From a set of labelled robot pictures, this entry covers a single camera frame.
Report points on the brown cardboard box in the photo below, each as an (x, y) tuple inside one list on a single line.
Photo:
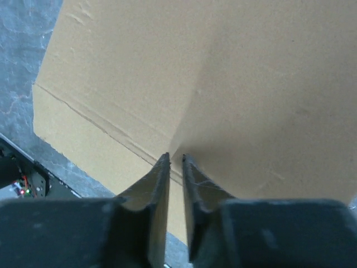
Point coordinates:
[(262, 94)]

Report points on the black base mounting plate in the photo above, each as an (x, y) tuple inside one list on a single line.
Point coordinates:
[(27, 177)]

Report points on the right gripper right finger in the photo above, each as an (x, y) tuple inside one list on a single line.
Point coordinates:
[(225, 231)]

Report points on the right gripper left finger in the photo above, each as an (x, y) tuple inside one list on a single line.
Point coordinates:
[(128, 230)]

